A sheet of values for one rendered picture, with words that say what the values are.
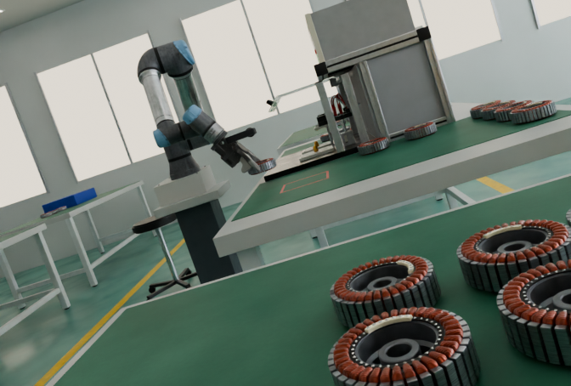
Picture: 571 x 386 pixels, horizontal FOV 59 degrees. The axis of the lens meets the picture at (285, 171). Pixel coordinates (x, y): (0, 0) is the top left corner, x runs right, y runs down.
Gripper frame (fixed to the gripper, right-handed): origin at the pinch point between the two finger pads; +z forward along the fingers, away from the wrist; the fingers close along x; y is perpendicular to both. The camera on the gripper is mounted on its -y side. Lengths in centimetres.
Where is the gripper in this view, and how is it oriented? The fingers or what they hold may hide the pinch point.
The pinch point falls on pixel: (262, 167)
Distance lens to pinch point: 190.1
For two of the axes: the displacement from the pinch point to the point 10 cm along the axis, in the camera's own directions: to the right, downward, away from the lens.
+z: 7.6, 6.4, 0.5
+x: -0.7, 1.5, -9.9
